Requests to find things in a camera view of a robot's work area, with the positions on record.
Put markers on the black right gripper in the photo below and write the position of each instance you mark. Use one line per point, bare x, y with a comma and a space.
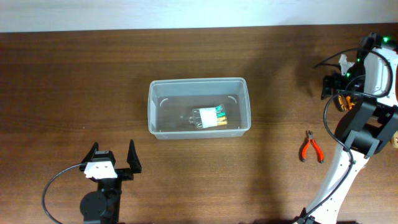
330, 84

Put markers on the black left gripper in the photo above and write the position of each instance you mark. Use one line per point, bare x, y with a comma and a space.
121, 172

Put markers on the orange black pliers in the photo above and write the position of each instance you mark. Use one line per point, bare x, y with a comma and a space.
344, 102

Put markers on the clear screwdriver set case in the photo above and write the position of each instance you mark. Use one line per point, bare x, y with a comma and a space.
211, 117

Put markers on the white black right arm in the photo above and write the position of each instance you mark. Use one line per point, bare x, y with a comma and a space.
360, 115

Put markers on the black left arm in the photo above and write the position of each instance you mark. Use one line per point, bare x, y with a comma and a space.
102, 205

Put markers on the clear plastic container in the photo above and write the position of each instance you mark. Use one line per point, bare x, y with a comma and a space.
170, 104

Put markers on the red wooden-handled scraper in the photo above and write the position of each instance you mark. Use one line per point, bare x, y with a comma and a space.
394, 140

